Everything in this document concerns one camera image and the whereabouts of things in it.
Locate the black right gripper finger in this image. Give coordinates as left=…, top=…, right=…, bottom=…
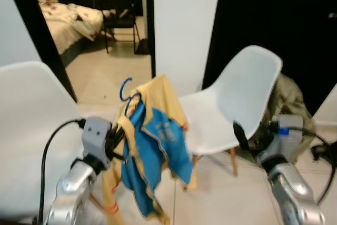
left=233, top=121, right=249, bottom=151

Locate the yellow and blue jacket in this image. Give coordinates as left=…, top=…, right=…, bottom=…
left=100, top=75, right=194, bottom=225

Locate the blue plastic clothes hanger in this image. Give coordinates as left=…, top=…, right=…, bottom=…
left=120, top=77, right=143, bottom=104

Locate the olive green garment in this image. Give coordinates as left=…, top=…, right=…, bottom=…
left=250, top=72, right=316, bottom=149

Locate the black metal chair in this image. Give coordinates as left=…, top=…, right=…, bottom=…
left=100, top=0, right=142, bottom=54

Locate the white tall panel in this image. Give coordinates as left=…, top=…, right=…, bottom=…
left=153, top=0, right=222, bottom=96

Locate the bed cream cartoon duvet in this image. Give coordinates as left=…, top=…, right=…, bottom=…
left=41, top=1, right=103, bottom=54

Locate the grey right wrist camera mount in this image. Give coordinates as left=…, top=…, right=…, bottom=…
left=257, top=114, right=303, bottom=170

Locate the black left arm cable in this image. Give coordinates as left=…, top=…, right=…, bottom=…
left=38, top=119, right=85, bottom=223

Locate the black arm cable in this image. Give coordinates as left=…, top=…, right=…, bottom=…
left=269, top=122, right=337, bottom=204
left=38, top=119, right=85, bottom=223

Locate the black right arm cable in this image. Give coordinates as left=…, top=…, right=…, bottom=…
left=269, top=122, right=337, bottom=204

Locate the black door frame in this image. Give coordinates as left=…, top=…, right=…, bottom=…
left=3, top=0, right=78, bottom=102

